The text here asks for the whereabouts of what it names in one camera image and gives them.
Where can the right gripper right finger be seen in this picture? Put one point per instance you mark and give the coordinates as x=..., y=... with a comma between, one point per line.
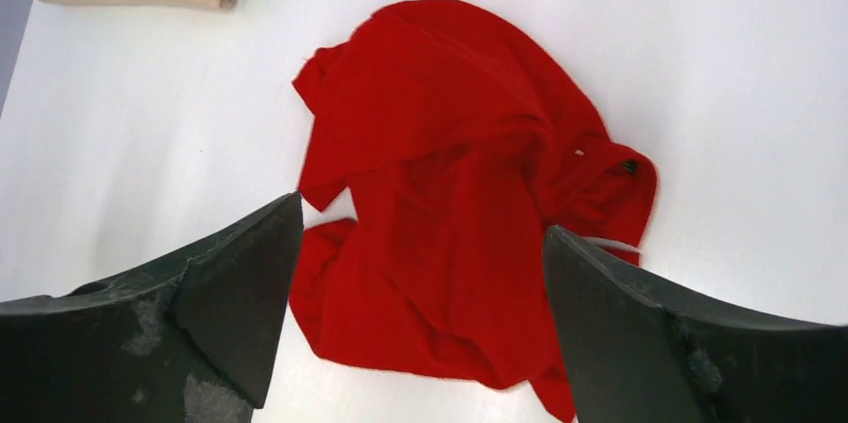
x=640, y=348

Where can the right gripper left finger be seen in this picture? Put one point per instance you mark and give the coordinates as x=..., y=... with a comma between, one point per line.
x=190, y=336

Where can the red t-shirt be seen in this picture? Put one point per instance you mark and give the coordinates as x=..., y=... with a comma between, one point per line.
x=461, y=141

